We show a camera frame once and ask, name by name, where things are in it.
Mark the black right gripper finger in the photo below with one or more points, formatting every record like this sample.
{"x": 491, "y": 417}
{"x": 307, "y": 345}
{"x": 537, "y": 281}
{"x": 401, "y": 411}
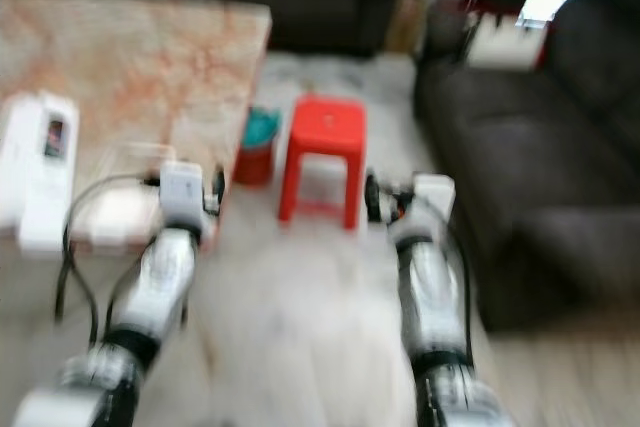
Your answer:
{"x": 372, "y": 197}

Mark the red bin with teal bag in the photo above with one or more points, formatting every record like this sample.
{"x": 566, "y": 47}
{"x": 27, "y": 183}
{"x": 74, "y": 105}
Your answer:
{"x": 257, "y": 152}

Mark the red plastic stool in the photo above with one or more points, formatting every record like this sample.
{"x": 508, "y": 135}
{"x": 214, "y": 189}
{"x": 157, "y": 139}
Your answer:
{"x": 328, "y": 127}

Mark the clear plastic bag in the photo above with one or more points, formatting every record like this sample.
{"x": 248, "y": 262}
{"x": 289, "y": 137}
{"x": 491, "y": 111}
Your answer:
{"x": 125, "y": 212}

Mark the dark grey fabric sofa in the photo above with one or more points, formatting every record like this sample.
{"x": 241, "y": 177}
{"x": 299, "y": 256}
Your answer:
{"x": 510, "y": 147}
{"x": 290, "y": 12}

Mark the marble pattern folding table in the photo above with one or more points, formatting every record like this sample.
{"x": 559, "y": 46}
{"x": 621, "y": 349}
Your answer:
{"x": 140, "y": 67}

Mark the brown cardboard box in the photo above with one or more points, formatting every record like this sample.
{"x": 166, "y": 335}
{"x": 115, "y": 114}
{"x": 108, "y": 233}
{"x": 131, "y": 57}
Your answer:
{"x": 405, "y": 19}

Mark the long white carton box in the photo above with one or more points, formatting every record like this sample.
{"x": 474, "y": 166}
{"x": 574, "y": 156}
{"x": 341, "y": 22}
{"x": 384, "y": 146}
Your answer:
{"x": 32, "y": 197}

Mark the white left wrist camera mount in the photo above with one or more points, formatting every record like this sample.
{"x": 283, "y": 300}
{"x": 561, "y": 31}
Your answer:
{"x": 185, "y": 197}

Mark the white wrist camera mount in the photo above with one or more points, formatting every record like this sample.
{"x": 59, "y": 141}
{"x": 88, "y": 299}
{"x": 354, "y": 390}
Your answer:
{"x": 428, "y": 202}
{"x": 185, "y": 197}

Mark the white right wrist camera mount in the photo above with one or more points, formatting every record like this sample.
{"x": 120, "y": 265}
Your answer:
{"x": 428, "y": 202}

